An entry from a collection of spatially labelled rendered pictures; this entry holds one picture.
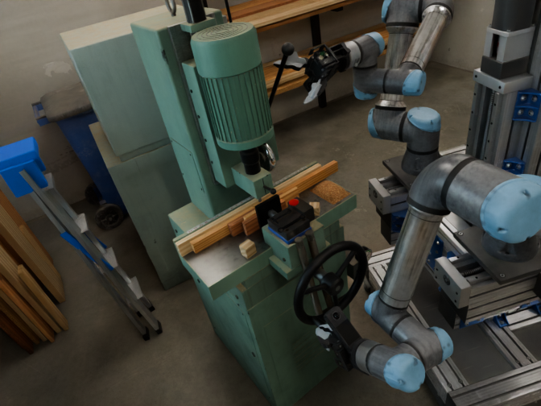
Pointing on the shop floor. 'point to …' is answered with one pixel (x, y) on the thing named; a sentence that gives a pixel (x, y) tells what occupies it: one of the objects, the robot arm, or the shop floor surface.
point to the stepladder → (72, 228)
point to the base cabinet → (276, 338)
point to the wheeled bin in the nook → (84, 148)
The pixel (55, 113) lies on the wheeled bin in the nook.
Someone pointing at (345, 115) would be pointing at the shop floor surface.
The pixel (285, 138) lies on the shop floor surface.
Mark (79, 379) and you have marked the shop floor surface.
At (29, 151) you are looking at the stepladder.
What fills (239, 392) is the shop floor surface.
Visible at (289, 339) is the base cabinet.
